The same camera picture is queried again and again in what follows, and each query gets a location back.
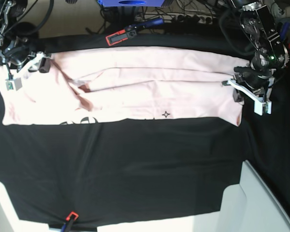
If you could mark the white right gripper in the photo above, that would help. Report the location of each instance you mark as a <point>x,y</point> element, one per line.
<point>13,80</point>

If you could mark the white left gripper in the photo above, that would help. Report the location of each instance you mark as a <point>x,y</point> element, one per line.
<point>254,84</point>

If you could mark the pink T-shirt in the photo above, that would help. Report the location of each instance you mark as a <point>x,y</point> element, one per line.
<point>113,84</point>

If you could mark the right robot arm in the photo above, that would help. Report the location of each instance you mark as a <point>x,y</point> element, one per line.
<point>17,52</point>

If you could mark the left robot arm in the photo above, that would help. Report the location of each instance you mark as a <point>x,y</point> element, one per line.
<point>269,54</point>

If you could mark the blue box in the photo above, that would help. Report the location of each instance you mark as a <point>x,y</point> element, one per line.
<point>128,3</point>

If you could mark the black table cloth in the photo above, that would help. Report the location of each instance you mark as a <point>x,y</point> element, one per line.
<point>140,170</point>

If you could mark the red clamp front edge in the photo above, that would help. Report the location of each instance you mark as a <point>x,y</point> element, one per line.
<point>70,219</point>

